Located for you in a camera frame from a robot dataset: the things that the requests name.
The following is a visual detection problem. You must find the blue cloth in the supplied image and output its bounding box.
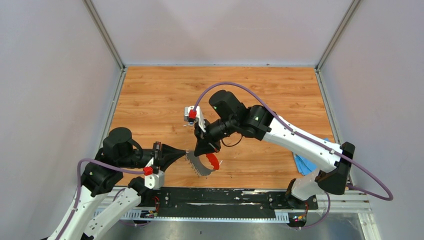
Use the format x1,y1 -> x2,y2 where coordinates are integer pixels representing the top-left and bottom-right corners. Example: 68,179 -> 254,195
292,152 -> 317,176

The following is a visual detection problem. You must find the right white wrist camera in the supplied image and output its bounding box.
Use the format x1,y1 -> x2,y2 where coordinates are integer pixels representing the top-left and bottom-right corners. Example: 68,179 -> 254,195
184,105 -> 204,126

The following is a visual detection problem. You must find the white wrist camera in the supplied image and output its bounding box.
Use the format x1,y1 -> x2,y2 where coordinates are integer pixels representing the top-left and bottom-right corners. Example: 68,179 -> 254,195
143,166 -> 165,190
184,105 -> 204,126

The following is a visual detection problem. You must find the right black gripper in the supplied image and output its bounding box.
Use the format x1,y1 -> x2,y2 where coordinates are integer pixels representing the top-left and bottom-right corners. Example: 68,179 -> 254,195
193,117 -> 237,157

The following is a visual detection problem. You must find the red handled metal key holder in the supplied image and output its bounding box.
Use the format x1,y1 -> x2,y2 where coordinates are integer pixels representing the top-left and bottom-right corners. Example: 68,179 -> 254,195
185,150 -> 217,177

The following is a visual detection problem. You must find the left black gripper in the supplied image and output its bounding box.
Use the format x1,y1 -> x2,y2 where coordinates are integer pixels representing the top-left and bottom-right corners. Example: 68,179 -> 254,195
119,140 -> 187,172

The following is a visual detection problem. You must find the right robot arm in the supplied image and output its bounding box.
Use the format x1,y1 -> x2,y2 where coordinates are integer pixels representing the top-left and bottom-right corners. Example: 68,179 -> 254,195
184,90 -> 355,209

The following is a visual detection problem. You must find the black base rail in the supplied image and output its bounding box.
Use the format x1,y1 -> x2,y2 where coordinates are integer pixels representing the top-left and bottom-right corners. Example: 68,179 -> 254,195
131,187 -> 318,223

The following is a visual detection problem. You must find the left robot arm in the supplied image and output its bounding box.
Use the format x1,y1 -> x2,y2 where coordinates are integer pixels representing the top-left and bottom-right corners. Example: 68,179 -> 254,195
48,127 -> 186,240

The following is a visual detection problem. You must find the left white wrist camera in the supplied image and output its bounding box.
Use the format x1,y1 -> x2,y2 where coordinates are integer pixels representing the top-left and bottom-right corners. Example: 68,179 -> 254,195
143,166 -> 165,190

